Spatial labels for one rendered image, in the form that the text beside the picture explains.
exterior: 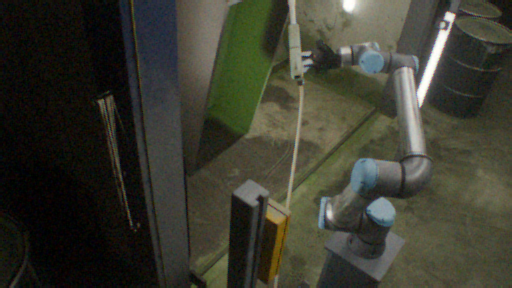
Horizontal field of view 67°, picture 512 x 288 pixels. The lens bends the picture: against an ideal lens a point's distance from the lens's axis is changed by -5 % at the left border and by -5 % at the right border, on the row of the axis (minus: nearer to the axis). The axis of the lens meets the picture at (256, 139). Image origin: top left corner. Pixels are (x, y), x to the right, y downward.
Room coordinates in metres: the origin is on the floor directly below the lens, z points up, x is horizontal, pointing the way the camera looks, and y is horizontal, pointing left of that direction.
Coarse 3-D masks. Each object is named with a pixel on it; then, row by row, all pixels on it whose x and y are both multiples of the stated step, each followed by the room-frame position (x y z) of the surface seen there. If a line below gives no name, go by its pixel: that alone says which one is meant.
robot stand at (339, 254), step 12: (336, 240) 1.25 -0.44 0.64; (396, 240) 1.28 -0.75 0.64; (336, 252) 1.17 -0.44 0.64; (348, 252) 1.18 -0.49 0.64; (384, 252) 1.20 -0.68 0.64; (396, 252) 1.20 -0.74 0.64; (324, 264) 1.23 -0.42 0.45; (336, 264) 1.17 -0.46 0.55; (348, 264) 1.13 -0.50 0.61; (360, 264) 1.12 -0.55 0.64; (372, 264) 1.12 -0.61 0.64; (384, 264) 1.13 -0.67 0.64; (324, 276) 1.19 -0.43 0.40; (336, 276) 1.16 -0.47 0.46; (348, 276) 1.12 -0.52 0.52; (360, 276) 1.09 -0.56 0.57; (372, 276) 1.06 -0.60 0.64
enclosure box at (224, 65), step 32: (192, 0) 1.73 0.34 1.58; (224, 0) 1.63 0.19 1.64; (256, 0) 2.27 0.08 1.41; (288, 0) 2.16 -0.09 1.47; (192, 32) 1.73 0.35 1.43; (224, 32) 2.31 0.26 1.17; (256, 32) 2.26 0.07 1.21; (192, 64) 1.73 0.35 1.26; (224, 64) 2.39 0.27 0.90; (256, 64) 2.25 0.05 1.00; (192, 96) 1.73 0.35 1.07; (224, 96) 2.38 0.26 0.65; (256, 96) 2.24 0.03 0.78; (192, 128) 1.73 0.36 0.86; (224, 128) 2.23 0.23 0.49; (192, 160) 1.74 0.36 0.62
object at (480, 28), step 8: (464, 24) 3.75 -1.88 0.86; (472, 24) 3.78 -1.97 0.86; (480, 24) 3.81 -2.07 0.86; (488, 24) 3.84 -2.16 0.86; (472, 32) 3.57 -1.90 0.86; (480, 32) 3.60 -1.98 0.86; (488, 32) 3.62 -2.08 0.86; (496, 32) 3.65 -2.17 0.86; (504, 32) 3.68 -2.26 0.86; (496, 40) 3.46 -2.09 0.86; (504, 40) 3.48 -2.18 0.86
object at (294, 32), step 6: (294, 12) 1.86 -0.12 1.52; (294, 18) 1.82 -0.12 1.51; (294, 24) 1.77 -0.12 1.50; (288, 30) 1.75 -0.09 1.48; (294, 30) 1.73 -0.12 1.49; (294, 36) 1.69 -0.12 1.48; (294, 42) 1.66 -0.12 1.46; (294, 48) 1.62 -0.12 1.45; (294, 54) 1.59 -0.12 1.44; (300, 54) 1.59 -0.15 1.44; (294, 60) 1.56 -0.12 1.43; (300, 60) 1.56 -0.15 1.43; (294, 66) 1.52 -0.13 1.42; (300, 66) 1.52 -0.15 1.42; (294, 72) 1.49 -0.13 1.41; (300, 72) 1.49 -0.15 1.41; (294, 78) 1.49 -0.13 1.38; (300, 78) 1.50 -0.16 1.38; (300, 84) 1.65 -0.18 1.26
